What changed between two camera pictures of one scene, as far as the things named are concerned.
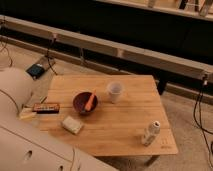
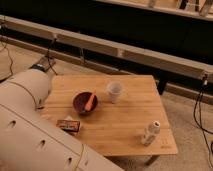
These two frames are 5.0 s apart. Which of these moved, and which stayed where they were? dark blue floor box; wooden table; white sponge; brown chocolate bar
Moved: brown chocolate bar
Stayed: wooden table; white sponge; dark blue floor box
